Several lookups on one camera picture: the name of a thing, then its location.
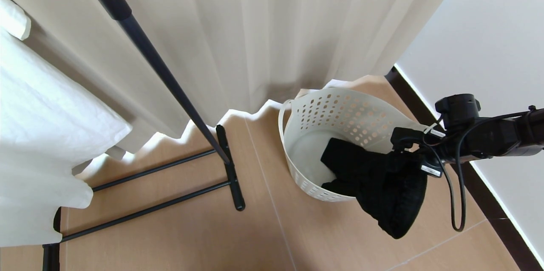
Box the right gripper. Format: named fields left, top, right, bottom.
left=418, top=143, right=459, bottom=178

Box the beige curtain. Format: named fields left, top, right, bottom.
left=0, top=0, right=469, bottom=155

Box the white printed t-shirt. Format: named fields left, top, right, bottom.
left=0, top=0, right=133, bottom=248

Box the black clothes rack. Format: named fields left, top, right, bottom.
left=42, top=0, right=246, bottom=271

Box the white laundry basket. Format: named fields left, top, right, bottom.
left=278, top=88, right=431, bottom=202

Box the black cable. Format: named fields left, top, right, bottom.
left=440, top=129, right=467, bottom=232

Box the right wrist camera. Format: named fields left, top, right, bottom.
left=390, top=126, right=425, bottom=152

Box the black garment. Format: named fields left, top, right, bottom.
left=320, top=137, right=428, bottom=240

